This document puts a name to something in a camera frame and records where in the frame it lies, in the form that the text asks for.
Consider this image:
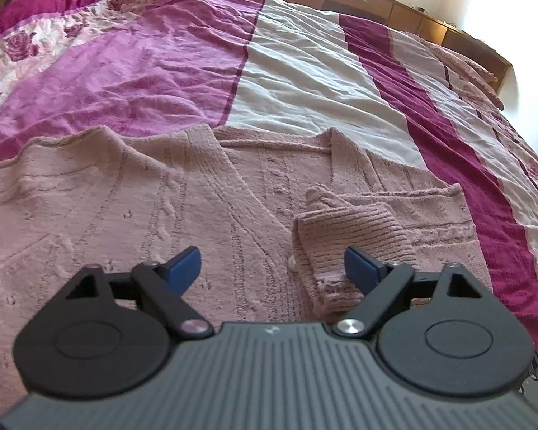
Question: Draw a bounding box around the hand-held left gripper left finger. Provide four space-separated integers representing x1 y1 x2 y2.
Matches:
63 245 214 340

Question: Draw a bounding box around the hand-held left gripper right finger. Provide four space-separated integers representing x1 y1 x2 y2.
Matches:
333 245 484 338

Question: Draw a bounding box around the pink knit cardigan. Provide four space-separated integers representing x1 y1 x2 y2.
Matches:
0 125 494 409

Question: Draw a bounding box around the magenta and white striped blanket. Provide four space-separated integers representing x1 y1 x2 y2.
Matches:
0 0 538 370

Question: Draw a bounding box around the pink knitted pillow cover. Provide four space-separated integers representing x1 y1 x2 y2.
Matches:
403 30 506 110

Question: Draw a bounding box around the floral pink quilt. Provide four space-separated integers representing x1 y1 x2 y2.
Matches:
0 0 133 119

